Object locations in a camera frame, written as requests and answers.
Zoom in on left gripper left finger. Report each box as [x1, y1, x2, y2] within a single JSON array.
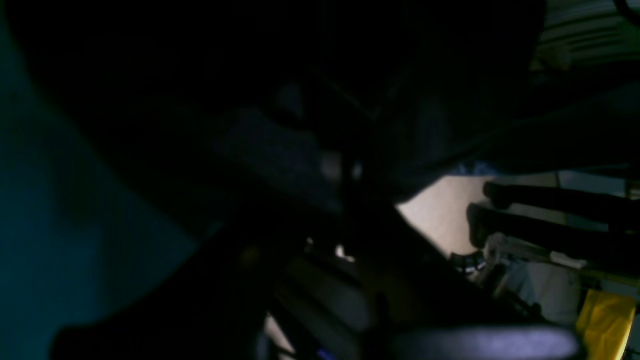
[[50, 202, 346, 360]]

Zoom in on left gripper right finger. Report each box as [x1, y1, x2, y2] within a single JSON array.
[[346, 202, 581, 360]]

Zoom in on black T-shirt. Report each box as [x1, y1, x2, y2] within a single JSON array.
[[1, 0, 639, 239]]

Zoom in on blue table cloth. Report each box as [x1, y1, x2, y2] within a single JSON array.
[[0, 16, 195, 360]]

